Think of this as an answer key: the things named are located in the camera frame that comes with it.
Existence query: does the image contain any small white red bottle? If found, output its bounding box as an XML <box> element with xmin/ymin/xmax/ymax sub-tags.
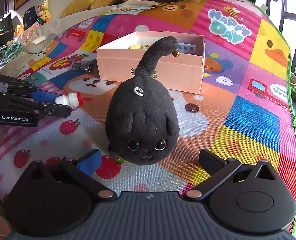
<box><xmin>55</xmin><ymin>92</ymin><xmax>83</xmax><ymax>110</ymax></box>

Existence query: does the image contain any yellow knitted corn toy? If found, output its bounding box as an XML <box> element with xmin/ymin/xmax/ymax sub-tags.
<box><xmin>128</xmin><ymin>44</ymin><xmax>142</xmax><ymax>49</ymax></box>

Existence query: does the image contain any black plush cat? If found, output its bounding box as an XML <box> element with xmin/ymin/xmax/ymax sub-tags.
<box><xmin>105</xmin><ymin>36</ymin><xmax>181</xmax><ymax>166</ymax></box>

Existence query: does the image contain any white blanket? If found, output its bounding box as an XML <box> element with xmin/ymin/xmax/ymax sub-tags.
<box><xmin>108</xmin><ymin>0</ymin><xmax>160</xmax><ymax>12</ymax></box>

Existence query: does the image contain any pink cardboard box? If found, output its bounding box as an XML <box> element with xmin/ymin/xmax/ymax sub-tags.
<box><xmin>96</xmin><ymin>31</ymin><xmax>205</xmax><ymax>94</ymax></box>

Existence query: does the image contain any yellow duck plush toy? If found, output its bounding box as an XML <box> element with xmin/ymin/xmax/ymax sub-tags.
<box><xmin>37</xmin><ymin>0</ymin><xmax>51</xmax><ymax>25</ymax></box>

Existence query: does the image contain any white battery charger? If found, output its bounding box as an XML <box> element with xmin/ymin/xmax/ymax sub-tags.
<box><xmin>178</xmin><ymin>43</ymin><xmax>196</xmax><ymax>54</ymax></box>

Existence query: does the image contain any colourful cartoon play mat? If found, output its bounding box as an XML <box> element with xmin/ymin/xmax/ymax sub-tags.
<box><xmin>0</xmin><ymin>0</ymin><xmax>296</xmax><ymax>237</ymax></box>

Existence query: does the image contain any black roll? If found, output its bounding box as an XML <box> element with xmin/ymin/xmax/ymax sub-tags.
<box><xmin>70</xmin><ymin>61</ymin><xmax>95</xmax><ymax>73</ymax></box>

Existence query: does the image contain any yarn bundle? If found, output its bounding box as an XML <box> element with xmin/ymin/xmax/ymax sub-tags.
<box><xmin>0</xmin><ymin>41</ymin><xmax>25</xmax><ymax>67</ymax></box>

